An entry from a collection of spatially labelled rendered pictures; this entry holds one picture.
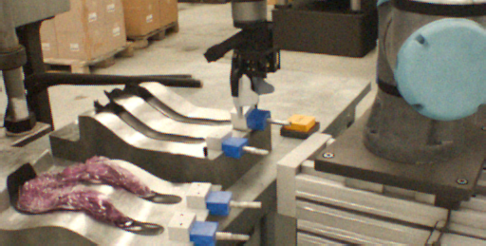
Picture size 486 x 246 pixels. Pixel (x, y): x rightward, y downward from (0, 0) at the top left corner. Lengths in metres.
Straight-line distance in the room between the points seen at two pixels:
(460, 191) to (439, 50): 0.21
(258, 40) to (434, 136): 0.52
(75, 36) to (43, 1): 3.25
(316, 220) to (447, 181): 0.24
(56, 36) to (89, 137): 4.01
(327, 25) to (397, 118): 4.44
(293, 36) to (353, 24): 0.63
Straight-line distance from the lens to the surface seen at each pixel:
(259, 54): 1.15
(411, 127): 0.74
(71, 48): 5.20
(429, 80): 0.57
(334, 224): 0.85
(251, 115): 1.23
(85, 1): 5.02
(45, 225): 0.96
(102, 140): 1.29
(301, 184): 0.84
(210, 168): 1.13
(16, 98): 1.67
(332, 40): 5.18
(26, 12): 1.83
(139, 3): 5.78
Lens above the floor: 1.37
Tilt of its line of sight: 20 degrees down
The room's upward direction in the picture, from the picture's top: 3 degrees counter-clockwise
